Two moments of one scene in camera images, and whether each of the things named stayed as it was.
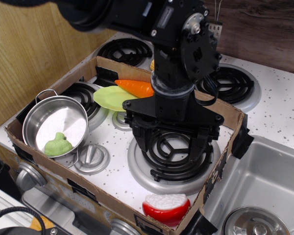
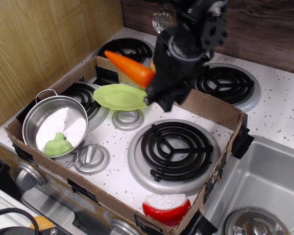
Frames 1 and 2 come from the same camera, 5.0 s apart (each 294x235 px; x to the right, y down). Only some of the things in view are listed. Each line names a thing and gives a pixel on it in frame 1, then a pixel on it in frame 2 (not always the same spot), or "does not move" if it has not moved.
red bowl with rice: [168, 209] does not move
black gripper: [181, 111] → [177, 59]
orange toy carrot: [139, 88] → [142, 76]
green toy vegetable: [58, 147] does not move
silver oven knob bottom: [120, 227] does not move
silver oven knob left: [28, 176] does not move
